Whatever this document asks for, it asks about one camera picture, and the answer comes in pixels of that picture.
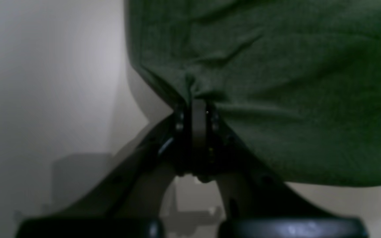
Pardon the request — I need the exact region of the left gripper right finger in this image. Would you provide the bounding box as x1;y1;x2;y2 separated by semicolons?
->
192;99;369;238

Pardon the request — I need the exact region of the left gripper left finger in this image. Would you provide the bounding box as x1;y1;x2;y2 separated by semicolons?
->
16;104;192;238

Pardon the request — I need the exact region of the dark green t-shirt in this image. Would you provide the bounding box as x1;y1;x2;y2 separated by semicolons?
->
125;0;381;186

